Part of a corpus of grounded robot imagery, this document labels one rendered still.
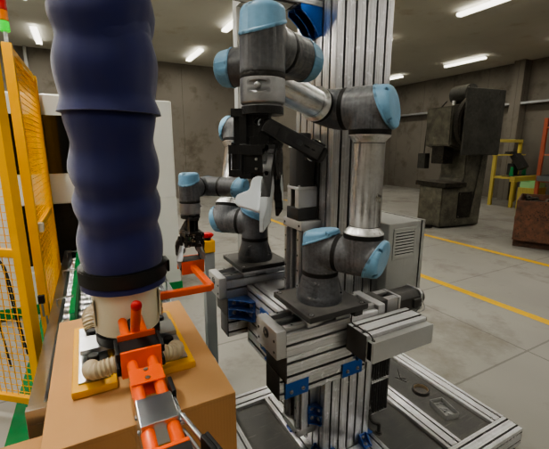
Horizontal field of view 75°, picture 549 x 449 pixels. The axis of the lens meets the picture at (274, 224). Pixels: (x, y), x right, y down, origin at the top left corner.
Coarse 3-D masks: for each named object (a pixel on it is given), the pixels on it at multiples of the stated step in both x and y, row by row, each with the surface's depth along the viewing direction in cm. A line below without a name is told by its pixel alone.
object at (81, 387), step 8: (80, 328) 111; (80, 336) 105; (96, 352) 93; (104, 352) 97; (112, 352) 98; (80, 360) 93; (72, 368) 91; (80, 368) 90; (72, 376) 88; (80, 376) 87; (112, 376) 88; (72, 384) 85; (80, 384) 84; (88, 384) 85; (96, 384) 85; (104, 384) 85; (112, 384) 86; (72, 392) 82; (80, 392) 82; (88, 392) 83; (96, 392) 84
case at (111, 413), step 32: (64, 352) 102; (192, 352) 102; (64, 384) 88; (128, 384) 88; (192, 384) 88; (224, 384) 88; (64, 416) 78; (96, 416) 78; (128, 416) 78; (192, 416) 81; (224, 416) 85; (64, 448) 69; (96, 448) 72; (128, 448) 76; (224, 448) 87
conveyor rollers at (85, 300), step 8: (72, 264) 306; (72, 272) 290; (72, 280) 268; (80, 296) 239; (88, 296) 240; (64, 304) 227; (80, 304) 230; (88, 304) 226; (64, 312) 219; (80, 312) 215; (64, 320) 205
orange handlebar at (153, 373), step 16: (192, 288) 112; (208, 288) 114; (128, 368) 72; (144, 368) 70; (160, 368) 71; (144, 384) 70; (160, 384) 67; (144, 432) 56; (176, 432) 56; (144, 448) 53
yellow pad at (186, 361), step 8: (168, 312) 122; (160, 320) 112; (176, 328) 111; (168, 336) 101; (176, 336) 106; (184, 344) 102; (184, 352) 98; (176, 360) 95; (184, 360) 95; (192, 360) 95; (168, 368) 92; (176, 368) 93; (184, 368) 94
